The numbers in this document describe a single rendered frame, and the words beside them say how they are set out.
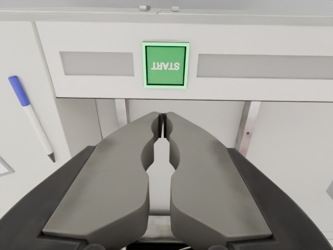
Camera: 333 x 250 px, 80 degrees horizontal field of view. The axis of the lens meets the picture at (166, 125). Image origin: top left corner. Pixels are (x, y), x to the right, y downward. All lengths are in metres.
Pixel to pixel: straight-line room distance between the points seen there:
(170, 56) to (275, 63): 0.13
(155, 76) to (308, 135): 0.42
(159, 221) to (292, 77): 0.49
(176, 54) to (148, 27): 0.04
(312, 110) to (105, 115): 0.46
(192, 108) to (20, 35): 0.31
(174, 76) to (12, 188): 0.35
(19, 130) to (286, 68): 0.38
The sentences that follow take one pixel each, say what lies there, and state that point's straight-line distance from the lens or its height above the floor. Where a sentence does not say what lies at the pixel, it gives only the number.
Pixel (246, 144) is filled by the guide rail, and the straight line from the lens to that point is 0.49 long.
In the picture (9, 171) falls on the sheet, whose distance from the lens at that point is 0.43.
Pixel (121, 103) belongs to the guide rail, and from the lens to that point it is 0.41.
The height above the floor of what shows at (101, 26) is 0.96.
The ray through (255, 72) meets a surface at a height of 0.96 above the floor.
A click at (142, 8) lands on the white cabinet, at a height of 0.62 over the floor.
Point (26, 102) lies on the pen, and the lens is 0.32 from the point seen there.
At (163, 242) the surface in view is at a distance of 0.72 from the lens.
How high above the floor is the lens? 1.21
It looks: 59 degrees down
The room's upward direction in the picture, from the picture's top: 179 degrees counter-clockwise
